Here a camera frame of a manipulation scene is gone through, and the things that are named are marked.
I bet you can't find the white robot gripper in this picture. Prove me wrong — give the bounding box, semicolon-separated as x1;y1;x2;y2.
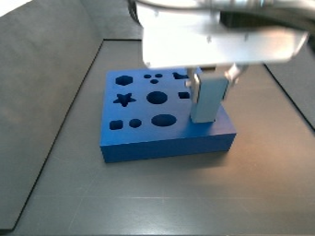
134;0;309;103

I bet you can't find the light blue rectangle block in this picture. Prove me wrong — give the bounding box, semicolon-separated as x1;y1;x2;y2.
191;74;229;123

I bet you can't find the blue foam shape-sorter block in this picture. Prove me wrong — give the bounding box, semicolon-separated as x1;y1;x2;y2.
101;68;237;162

